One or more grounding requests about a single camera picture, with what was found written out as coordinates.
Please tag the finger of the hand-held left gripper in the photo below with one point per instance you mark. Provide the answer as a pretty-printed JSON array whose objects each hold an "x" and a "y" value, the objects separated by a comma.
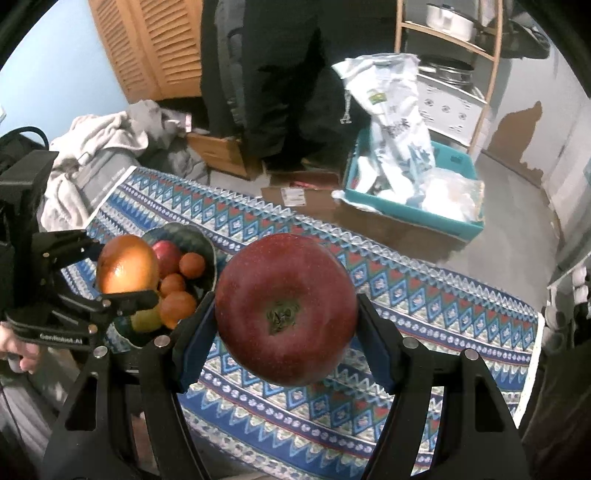
[
  {"x": 64, "y": 249},
  {"x": 124, "y": 304}
]

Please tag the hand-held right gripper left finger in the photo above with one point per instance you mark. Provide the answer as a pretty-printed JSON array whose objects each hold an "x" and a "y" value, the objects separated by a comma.
[{"x": 194, "y": 350}]

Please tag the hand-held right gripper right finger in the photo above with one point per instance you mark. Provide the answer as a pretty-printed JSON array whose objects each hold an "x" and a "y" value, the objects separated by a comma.
[{"x": 376, "y": 353}]

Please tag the small yellow green apple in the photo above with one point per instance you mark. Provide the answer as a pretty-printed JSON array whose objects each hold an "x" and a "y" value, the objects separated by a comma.
[{"x": 147, "y": 321}]

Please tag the large orange with stem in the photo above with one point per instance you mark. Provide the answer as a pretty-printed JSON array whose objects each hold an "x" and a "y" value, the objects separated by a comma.
[{"x": 127, "y": 263}]

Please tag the large reddish orange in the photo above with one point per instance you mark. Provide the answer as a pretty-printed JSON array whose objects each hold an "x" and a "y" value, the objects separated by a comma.
[{"x": 178, "y": 308}]

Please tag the small tangerine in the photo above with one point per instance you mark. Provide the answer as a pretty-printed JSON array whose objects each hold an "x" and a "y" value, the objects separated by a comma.
[
  {"x": 191, "y": 264},
  {"x": 172, "y": 284}
]

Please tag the small red apple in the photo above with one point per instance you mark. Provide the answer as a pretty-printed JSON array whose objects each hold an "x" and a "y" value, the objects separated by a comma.
[{"x": 167, "y": 256}]

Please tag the dark green bowl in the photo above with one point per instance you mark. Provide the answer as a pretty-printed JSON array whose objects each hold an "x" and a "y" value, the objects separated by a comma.
[{"x": 203, "y": 244}]

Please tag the large red apple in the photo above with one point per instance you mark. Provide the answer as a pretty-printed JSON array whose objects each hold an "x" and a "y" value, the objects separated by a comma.
[{"x": 286, "y": 286}]

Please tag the person's left hand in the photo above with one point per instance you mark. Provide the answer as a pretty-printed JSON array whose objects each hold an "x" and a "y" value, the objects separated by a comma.
[{"x": 18, "y": 353}]

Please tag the blue patterned tablecloth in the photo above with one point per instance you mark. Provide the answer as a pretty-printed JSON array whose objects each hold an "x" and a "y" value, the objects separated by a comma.
[{"x": 438, "y": 314}]

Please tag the grey printed sheet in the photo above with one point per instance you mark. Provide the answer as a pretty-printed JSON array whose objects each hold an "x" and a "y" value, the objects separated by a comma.
[{"x": 104, "y": 180}]

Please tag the beige cloth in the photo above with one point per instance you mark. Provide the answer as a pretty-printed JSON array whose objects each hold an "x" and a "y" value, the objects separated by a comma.
[{"x": 92, "y": 134}]

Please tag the teal plastic crate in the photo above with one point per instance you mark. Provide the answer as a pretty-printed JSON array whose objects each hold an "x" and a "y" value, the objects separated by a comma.
[{"x": 415, "y": 214}]

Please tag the grey cloth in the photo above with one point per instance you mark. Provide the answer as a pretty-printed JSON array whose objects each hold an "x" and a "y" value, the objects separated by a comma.
[{"x": 175, "y": 157}]

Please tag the brown cardboard box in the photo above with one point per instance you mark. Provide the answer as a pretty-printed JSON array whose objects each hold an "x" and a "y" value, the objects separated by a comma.
[{"x": 318, "y": 203}]

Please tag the clear plastic bag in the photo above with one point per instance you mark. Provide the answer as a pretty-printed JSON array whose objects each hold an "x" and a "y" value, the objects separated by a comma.
[{"x": 452, "y": 194}]

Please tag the wooden box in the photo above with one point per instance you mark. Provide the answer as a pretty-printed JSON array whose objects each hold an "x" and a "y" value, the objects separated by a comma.
[{"x": 217, "y": 152}]

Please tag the wooden louvred door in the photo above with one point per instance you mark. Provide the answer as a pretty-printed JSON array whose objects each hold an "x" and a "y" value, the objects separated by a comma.
[{"x": 152, "y": 46}]

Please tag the metal shelf unit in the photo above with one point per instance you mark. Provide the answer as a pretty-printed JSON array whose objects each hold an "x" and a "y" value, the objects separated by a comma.
[{"x": 577, "y": 258}]

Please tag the white printed bag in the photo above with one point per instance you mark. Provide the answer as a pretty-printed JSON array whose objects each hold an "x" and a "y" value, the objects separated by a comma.
[{"x": 392, "y": 124}]

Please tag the white patterned box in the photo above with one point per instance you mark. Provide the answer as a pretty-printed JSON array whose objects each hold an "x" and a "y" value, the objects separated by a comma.
[{"x": 448, "y": 110}]

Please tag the person in black clothes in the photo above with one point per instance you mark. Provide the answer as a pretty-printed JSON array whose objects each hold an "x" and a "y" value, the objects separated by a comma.
[{"x": 286, "y": 69}]

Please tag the metal steamer tray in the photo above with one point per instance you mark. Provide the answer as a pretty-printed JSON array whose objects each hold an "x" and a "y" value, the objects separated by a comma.
[{"x": 445, "y": 71}]

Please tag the wooden rack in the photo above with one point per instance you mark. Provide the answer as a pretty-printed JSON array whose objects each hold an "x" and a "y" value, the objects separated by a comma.
[{"x": 400, "y": 18}]

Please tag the metal pot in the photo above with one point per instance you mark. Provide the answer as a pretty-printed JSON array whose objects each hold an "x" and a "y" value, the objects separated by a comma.
[{"x": 450, "y": 21}]

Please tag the black wok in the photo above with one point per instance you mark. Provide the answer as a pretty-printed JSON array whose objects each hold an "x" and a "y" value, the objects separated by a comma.
[{"x": 526, "y": 41}]

